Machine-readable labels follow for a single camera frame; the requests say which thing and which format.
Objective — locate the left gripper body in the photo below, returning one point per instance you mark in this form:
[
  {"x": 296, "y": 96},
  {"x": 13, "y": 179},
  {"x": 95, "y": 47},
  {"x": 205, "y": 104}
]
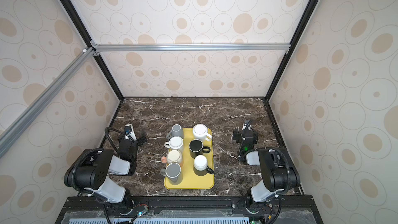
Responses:
[{"x": 138, "y": 139}]

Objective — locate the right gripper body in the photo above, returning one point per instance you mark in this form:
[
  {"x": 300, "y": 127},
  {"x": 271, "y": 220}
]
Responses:
[{"x": 238, "y": 134}]

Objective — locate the large grey mug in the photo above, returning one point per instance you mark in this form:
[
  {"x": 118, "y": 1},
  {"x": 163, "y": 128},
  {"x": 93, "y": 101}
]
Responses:
[{"x": 173, "y": 172}]

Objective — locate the black mug white base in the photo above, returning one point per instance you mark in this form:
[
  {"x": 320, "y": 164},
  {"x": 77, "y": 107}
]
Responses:
[{"x": 201, "y": 167}]

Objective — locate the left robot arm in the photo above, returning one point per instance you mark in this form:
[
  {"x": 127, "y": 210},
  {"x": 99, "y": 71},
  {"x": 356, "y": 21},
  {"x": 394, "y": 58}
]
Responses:
[{"x": 89, "y": 173}]

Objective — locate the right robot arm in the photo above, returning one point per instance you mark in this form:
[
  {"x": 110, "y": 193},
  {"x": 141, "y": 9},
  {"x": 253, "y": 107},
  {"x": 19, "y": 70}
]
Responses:
[{"x": 278, "y": 172}]

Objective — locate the peach and cream mug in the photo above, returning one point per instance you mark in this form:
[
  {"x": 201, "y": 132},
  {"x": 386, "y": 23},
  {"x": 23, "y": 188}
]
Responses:
[{"x": 174, "y": 156}]

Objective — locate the white ribbed mug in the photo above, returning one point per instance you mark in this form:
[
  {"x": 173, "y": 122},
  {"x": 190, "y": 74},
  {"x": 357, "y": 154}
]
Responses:
[{"x": 201, "y": 132}]

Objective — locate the white mug upside down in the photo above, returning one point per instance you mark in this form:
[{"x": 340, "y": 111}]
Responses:
[{"x": 175, "y": 143}]

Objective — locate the black mug white rim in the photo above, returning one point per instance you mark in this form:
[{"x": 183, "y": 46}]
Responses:
[{"x": 197, "y": 148}]

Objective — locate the small grey mug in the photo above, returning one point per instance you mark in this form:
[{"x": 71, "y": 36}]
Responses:
[{"x": 176, "y": 130}]

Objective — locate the green lit circuit board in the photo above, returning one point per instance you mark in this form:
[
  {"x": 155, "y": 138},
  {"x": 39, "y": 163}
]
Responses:
[{"x": 140, "y": 210}]

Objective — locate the yellow plastic tray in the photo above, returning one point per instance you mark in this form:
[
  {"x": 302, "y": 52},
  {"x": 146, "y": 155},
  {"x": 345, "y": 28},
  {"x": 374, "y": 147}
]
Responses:
[{"x": 188, "y": 179}]

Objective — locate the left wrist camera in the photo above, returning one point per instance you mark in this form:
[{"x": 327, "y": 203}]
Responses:
[{"x": 129, "y": 132}]

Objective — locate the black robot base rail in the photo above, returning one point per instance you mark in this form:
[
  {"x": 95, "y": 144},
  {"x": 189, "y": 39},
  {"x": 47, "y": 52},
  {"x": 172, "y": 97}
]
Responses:
[{"x": 193, "y": 210}]

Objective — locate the back aluminium rail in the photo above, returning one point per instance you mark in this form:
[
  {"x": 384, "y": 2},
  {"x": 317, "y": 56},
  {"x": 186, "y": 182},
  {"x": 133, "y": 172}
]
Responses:
[{"x": 190, "y": 47}]

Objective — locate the aluminium rail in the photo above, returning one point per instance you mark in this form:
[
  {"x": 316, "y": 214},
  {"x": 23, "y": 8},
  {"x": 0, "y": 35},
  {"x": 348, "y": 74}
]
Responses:
[
  {"x": 190, "y": 47},
  {"x": 17, "y": 128}
]

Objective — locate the left aluminium rail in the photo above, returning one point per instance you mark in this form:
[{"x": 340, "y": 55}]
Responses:
[{"x": 17, "y": 128}]

